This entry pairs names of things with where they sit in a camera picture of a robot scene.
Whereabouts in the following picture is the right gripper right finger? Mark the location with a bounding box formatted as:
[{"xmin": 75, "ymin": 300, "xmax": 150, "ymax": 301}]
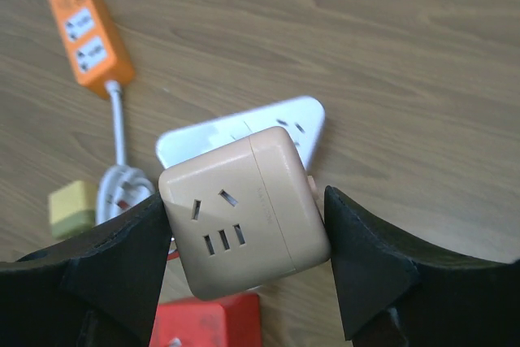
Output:
[{"xmin": 324, "ymin": 186, "xmax": 519, "ymax": 346}]

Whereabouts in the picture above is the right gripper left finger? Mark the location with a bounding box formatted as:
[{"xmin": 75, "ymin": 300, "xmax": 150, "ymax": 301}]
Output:
[{"xmin": 1, "ymin": 193, "xmax": 171, "ymax": 346}]

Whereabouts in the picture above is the red cube socket adapter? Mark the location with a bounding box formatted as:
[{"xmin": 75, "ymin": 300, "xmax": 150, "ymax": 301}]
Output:
[{"xmin": 149, "ymin": 293, "xmax": 262, "ymax": 347}]

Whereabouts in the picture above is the beige cube socket adapter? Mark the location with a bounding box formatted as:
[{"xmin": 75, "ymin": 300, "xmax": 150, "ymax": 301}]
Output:
[{"xmin": 158, "ymin": 126, "xmax": 331, "ymax": 301}]

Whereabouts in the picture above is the yellow plug adapter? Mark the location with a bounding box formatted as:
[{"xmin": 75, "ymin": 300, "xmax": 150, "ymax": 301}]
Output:
[{"xmin": 48, "ymin": 180, "xmax": 98, "ymax": 240}]

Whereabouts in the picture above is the white triangular power strip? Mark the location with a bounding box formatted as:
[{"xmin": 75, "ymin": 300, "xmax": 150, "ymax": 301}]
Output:
[{"xmin": 155, "ymin": 96, "xmax": 326, "ymax": 169}]

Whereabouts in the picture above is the orange power strip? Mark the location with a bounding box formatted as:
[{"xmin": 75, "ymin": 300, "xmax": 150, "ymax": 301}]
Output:
[{"xmin": 48, "ymin": 0, "xmax": 136, "ymax": 99}]

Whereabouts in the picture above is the white power strip cord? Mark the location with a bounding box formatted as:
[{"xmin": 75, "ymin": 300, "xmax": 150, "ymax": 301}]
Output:
[{"xmin": 95, "ymin": 80, "xmax": 158, "ymax": 226}]

